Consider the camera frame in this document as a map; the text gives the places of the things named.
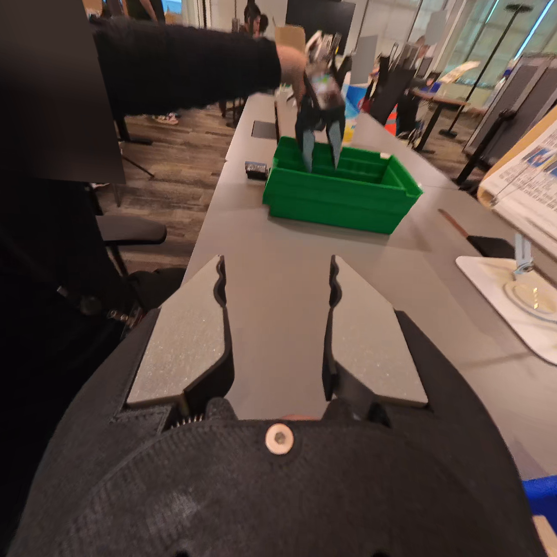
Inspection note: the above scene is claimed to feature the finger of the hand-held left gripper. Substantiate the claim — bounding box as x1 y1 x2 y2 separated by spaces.
325 120 345 171
300 129 317 175

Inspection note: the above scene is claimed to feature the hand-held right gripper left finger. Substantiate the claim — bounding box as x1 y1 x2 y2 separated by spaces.
125 254 236 416

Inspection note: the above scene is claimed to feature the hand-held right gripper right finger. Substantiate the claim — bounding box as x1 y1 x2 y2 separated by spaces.
322 254 430 410

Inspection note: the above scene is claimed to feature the green plastic bin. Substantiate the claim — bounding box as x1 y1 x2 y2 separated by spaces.
262 136 424 236

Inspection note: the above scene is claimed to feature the blue plastic bin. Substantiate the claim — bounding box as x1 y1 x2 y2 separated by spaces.
522 476 557 527

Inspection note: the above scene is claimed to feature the person's left hand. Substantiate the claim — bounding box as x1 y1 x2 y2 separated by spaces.
276 45 310 107

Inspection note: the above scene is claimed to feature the white wipes canister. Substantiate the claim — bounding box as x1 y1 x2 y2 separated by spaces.
341 84 370 144

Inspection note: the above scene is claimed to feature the cardboard box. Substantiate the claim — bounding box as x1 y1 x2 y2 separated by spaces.
274 25 306 49

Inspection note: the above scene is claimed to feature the black office chair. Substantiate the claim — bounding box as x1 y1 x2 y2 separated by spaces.
96 213 168 279

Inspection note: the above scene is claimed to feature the white stand base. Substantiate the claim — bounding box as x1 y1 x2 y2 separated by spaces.
455 235 557 365

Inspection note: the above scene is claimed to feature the wooden stand board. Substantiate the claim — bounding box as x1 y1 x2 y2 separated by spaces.
476 109 557 262

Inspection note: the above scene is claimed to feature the black floor lamp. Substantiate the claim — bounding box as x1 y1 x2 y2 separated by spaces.
439 3 537 138

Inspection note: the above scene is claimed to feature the grey partition panel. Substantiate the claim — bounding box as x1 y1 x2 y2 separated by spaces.
462 54 557 185

